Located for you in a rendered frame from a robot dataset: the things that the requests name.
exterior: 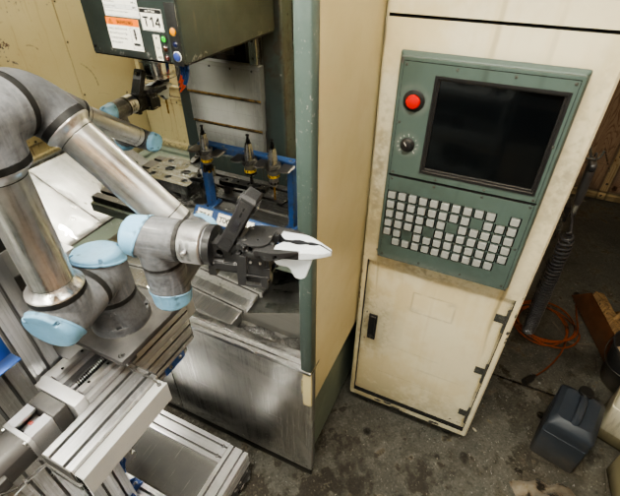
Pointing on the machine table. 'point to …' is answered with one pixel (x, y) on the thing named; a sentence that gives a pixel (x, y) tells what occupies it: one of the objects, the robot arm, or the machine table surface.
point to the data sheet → (121, 8)
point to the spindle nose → (155, 71)
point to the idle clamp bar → (241, 185)
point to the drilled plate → (176, 175)
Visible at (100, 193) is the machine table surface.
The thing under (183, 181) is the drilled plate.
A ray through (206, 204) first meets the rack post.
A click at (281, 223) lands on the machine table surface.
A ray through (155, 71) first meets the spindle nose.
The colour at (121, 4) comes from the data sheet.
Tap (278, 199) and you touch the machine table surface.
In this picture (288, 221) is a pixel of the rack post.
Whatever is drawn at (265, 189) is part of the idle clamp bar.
